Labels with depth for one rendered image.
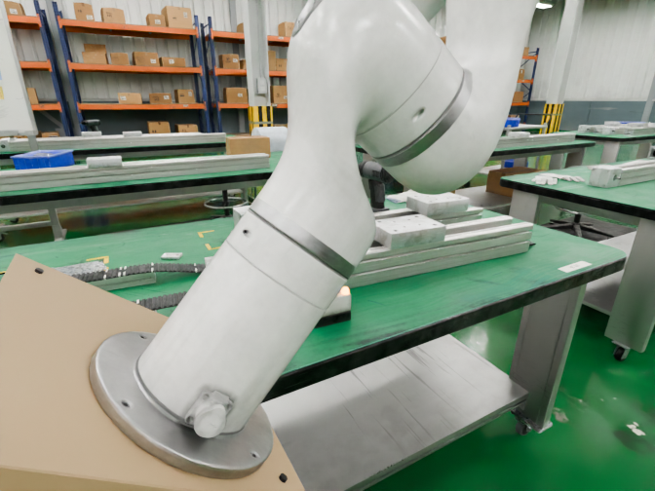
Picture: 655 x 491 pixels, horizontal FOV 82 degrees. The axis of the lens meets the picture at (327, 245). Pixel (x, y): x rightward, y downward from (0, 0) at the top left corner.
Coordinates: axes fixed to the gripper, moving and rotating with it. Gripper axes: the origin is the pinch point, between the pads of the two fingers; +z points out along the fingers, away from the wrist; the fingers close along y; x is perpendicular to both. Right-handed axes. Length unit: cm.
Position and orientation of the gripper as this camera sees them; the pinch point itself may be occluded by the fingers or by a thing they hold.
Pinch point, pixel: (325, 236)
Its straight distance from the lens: 71.7
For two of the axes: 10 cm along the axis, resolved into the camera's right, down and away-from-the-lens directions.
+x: 9.2, -1.5, 3.7
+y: 4.0, 3.3, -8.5
